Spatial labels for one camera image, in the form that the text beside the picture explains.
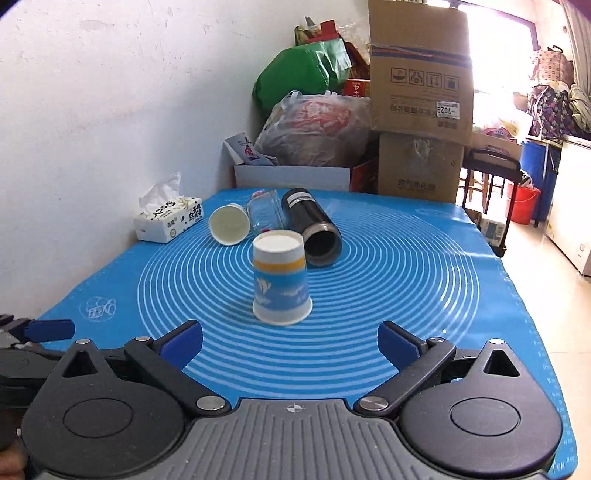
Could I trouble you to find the upper brown cardboard box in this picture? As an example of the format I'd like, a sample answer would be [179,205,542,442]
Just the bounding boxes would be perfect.
[369,1,474,145]

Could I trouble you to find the clear plastic bag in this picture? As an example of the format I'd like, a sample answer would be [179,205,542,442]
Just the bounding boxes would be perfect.
[256,91,372,167]

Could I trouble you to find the white cardboard box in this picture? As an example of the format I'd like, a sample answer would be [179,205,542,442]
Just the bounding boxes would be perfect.
[233,158,378,193]

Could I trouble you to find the person's left hand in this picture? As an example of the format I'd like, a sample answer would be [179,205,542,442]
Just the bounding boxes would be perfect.
[0,442,27,480]

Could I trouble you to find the blue plastic barrel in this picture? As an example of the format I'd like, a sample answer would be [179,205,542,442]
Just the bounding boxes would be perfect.
[520,140,562,223]

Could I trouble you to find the brown cardboard box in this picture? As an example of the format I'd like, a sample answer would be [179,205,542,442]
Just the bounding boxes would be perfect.
[369,1,474,145]
[378,133,465,204]

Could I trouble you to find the blue white paper cup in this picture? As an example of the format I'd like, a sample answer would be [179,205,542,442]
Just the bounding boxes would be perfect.
[252,230,314,326]

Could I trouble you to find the white chest freezer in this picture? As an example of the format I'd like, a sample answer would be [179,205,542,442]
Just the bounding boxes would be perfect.
[545,136,591,277]

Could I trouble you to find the green plastic bag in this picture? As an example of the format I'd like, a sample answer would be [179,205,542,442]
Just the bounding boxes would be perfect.
[252,39,352,116]

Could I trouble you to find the blue silicone baking mat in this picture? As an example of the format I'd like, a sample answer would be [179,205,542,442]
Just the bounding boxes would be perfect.
[46,192,566,479]

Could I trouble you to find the white tissue pack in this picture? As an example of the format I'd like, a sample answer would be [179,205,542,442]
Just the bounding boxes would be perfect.
[133,172,204,244]

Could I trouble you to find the clear glass jar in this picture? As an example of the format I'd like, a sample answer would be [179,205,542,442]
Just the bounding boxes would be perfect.
[245,190,287,235]

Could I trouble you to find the black thermos bottle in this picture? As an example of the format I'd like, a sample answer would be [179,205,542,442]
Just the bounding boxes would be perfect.
[281,188,342,267]

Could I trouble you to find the lower brown cardboard box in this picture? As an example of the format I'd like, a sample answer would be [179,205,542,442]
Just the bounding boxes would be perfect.
[378,133,465,204]

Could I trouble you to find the red plastic bucket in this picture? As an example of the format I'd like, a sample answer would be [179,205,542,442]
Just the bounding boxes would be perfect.
[506,182,541,225]

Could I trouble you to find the purple floral bag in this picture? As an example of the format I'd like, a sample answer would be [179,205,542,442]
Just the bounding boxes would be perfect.
[527,85,582,143]

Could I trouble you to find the white paper gift bag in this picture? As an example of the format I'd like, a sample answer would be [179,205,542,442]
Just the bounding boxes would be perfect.
[223,132,277,166]

